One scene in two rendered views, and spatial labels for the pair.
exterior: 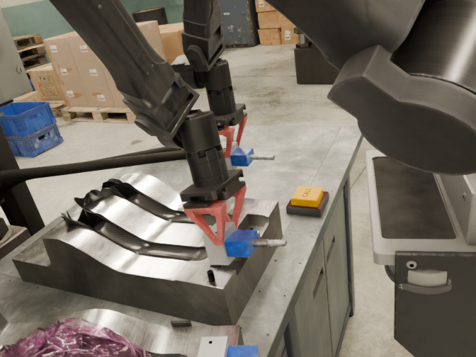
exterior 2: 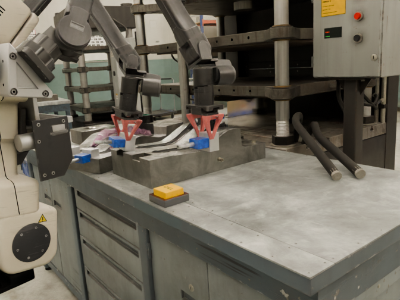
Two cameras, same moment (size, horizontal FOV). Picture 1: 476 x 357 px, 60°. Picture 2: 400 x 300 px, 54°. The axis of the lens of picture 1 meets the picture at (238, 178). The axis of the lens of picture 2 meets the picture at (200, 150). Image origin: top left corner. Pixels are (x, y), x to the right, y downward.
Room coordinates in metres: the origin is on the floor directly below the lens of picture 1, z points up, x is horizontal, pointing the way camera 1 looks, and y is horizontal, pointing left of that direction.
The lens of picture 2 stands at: (1.32, -1.05, 1.16)
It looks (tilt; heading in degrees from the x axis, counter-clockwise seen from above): 12 degrees down; 114
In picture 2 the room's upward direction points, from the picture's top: 3 degrees counter-clockwise
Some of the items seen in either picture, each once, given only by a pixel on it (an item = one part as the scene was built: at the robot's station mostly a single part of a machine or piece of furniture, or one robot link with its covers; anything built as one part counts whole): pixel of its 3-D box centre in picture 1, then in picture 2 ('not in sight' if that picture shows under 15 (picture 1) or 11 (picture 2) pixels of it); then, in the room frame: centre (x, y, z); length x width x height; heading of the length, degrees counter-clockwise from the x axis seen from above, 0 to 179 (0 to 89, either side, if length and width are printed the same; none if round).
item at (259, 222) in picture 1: (253, 230); (142, 160); (0.66, -0.01, 0.87); 0.05 x 0.05 x 0.04; 61
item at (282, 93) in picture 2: not in sight; (249, 94); (0.64, 1.26, 0.96); 1.29 x 0.83 x 0.18; 151
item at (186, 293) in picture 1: (144, 233); (190, 147); (0.73, 0.21, 0.87); 0.50 x 0.26 x 0.14; 61
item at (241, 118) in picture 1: (229, 131); (208, 122); (0.89, 0.00, 0.99); 0.07 x 0.07 x 0.09; 62
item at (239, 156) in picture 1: (246, 156); (196, 143); (0.86, -0.03, 0.94); 0.13 x 0.05 x 0.05; 62
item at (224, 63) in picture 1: (214, 75); (204, 76); (0.88, 0.01, 1.12); 0.07 x 0.06 x 0.07; 57
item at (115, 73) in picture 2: not in sight; (102, 77); (-2.51, 4.02, 1.03); 1.54 x 0.94 x 2.06; 143
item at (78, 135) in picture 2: not in sight; (94, 134); (0.01, 0.58, 0.84); 0.20 x 0.15 x 0.07; 61
